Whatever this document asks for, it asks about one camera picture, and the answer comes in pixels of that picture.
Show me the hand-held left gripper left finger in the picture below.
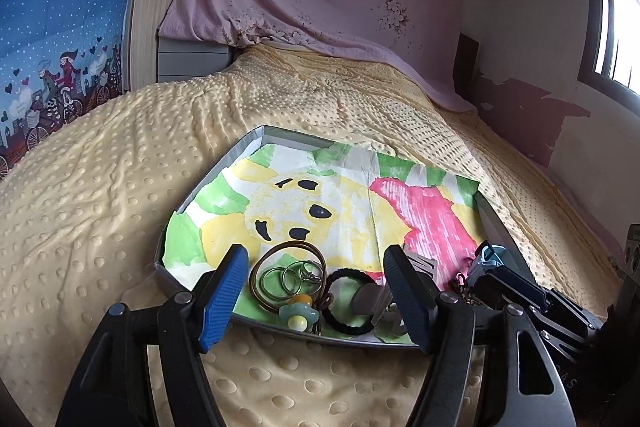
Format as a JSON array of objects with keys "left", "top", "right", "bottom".
[{"left": 55, "top": 244, "right": 250, "bottom": 427}]

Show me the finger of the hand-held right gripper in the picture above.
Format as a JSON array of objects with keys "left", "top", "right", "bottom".
[
  {"left": 467, "top": 274, "right": 598, "bottom": 350},
  {"left": 480, "top": 257, "right": 557, "bottom": 308}
]

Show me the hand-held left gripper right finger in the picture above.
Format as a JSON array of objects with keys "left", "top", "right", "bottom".
[{"left": 382, "top": 244, "right": 576, "bottom": 427}]

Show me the silver hair claw clip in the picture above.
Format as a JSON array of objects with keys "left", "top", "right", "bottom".
[{"left": 352, "top": 249, "right": 441, "bottom": 325}]

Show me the brown hair band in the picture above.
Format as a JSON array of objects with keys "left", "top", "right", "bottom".
[{"left": 250, "top": 241, "right": 328, "bottom": 314}]

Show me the metal key ring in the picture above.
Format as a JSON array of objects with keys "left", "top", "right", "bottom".
[
  {"left": 262, "top": 267, "right": 290, "bottom": 297},
  {"left": 281, "top": 263, "right": 307, "bottom": 294}
]

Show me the black hair tie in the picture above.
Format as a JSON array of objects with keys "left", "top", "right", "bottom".
[{"left": 320, "top": 268, "right": 386, "bottom": 338}]

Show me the grey cardboard box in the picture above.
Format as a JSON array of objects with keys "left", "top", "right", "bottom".
[{"left": 155, "top": 124, "right": 536, "bottom": 348}]

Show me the small silver ring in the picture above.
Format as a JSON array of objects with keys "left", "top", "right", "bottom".
[{"left": 299, "top": 259, "right": 323, "bottom": 284}]

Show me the painted paper sheet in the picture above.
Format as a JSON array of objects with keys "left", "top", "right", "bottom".
[{"left": 167, "top": 142, "right": 483, "bottom": 338}]

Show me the yellow dotted blanket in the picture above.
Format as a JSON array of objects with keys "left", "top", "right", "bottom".
[{"left": 0, "top": 44, "right": 631, "bottom": 427}]

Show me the dark brown board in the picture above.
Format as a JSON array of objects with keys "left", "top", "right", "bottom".
[{"left": 454, "top": 33, "right": 482, "bottom": 82}]

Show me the grey bedside cabinet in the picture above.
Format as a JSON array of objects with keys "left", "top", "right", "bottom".
[{"left": 156, "top": 36, "right": 236, "bottom": 82}]

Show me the window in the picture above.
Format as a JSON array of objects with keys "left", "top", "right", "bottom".
[{"left": 577, "top": 0, "right": 640, "bottom": 95}]

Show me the wooden cabinet panel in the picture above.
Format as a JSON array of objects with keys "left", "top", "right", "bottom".
[{"left": 120, "top": 0, "right": 201, "bottom": 95}]

